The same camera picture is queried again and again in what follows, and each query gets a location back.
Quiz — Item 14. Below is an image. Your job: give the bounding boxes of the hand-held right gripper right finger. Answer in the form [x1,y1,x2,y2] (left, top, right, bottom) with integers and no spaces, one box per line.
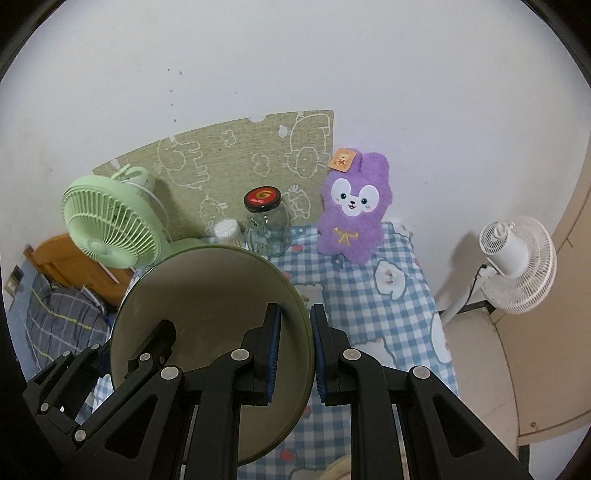
[309,302,533,480]

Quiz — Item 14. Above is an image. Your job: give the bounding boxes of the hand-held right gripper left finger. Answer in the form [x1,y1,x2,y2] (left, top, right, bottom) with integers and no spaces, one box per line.
[61,302,282,480]

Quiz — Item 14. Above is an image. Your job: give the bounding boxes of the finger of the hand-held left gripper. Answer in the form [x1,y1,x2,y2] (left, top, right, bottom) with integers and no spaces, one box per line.
[126,318,177,379]
[22,343,112,414]

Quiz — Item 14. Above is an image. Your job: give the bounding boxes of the olive green plate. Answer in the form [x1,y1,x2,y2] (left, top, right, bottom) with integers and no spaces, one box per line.
[109,244,316,467]

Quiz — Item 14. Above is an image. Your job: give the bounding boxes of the grey plaid cloth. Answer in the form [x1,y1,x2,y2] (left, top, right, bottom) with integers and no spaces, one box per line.
[25,272,112,370]

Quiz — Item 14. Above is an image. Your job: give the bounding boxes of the blue checked tablecloth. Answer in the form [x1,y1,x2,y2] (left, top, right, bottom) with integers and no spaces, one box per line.
[92,222,462,480]

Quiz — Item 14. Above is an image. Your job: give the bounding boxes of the glass jar red lid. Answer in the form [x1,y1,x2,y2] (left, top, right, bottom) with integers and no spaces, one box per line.
[244,187,293,258]

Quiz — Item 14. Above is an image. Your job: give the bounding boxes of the orange wooden chair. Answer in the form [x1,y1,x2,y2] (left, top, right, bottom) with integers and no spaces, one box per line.
[23,233,134,308]

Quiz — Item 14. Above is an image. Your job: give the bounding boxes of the cotton swab container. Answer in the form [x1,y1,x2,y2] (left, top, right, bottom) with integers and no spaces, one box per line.
[213,219,244,250]

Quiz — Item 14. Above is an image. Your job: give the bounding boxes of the purple plush bunny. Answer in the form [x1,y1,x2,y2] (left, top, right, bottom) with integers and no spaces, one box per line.
[316,147,389,265]

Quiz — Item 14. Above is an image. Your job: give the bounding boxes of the green desk fan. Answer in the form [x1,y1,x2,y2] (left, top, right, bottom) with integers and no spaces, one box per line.
[61,165,218,271]

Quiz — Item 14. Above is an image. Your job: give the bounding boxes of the white standing fan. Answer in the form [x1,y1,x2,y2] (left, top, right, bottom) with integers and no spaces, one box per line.
[441,215,557,326]

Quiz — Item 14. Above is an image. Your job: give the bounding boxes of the wall socket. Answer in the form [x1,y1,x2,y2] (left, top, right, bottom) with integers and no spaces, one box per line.
[4,265,24,297]

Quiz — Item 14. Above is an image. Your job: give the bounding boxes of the black power cable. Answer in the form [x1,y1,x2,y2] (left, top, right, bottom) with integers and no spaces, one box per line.
[464,263,491,308]

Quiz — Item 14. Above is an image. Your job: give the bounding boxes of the green woven wall mat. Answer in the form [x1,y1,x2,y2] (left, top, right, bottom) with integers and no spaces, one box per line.
[91,109,335,243]

